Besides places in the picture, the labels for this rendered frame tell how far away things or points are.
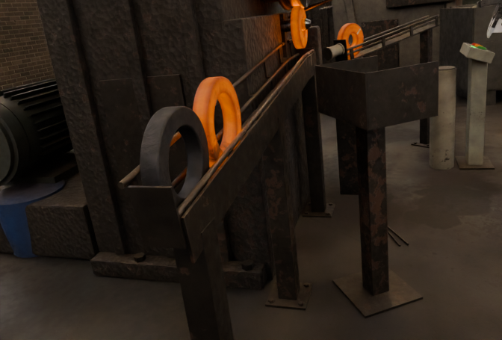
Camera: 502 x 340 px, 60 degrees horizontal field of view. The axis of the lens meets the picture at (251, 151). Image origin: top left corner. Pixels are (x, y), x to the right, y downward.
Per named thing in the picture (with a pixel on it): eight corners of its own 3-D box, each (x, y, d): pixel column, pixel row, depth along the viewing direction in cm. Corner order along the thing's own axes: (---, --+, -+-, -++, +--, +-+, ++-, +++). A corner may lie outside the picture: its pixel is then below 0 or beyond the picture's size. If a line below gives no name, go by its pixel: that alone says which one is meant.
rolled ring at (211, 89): (243, 164, 98) (229, 164, 99) (240, 81, 97) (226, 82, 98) (209, 172, 80) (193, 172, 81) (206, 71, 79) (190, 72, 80)
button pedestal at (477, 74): (460, 171, 220) (464, 48, 201) (454, 155, 241) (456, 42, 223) (495, 171, 215) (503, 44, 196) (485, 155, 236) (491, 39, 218)
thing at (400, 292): (374, 330, 121) (364, 73, 99) (330, 281, 145) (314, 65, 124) (435, 309, 126) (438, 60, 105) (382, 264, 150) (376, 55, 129)
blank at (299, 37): (288, 30, 157) (297, 29, 155) (292, -2, 163) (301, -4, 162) (297, 57, 170) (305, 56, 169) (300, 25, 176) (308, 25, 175)
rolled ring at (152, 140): (197, 92, 77) (181, 93, 78) (146, 131, 61) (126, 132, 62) (216, 183, 84) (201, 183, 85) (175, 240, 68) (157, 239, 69)
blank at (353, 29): (347, 63, 213) (352, 63, 211) (332, 40, 204) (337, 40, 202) (362, 39, 217) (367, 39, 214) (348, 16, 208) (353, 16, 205)
